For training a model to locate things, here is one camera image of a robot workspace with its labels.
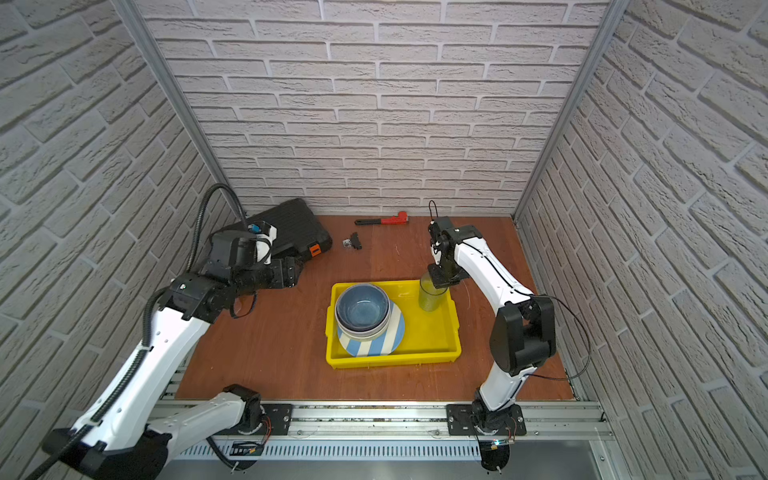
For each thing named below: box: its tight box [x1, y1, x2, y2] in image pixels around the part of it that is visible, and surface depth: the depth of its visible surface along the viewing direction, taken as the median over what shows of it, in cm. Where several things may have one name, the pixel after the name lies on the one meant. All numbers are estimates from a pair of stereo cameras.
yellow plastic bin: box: [325, 280, 461, 369], surface depth 87 cm
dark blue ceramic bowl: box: [336, 284, 390, 332], surface depth 85 cm
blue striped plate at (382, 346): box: [337, 302, 405, 357], surface depth 84 cm
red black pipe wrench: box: [354, 211, 408, 226], surface depth 120 cm
